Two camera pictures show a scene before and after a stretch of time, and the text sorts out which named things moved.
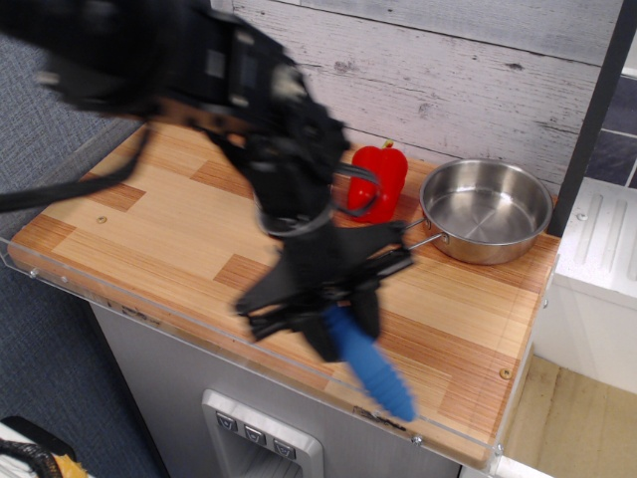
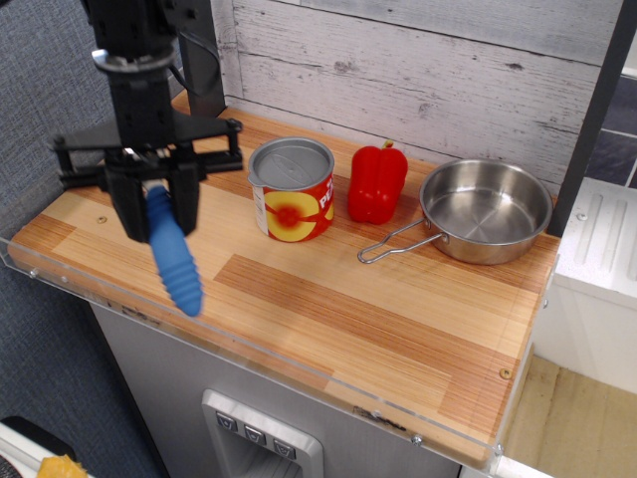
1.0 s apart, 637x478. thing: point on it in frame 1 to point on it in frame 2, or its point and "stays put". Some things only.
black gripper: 319,270 to 150,139
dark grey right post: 593,119 stays put
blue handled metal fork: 381,379 to 172,248
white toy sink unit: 589,320 stays put
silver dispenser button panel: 248,442 stays put
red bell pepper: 390,166 stays put
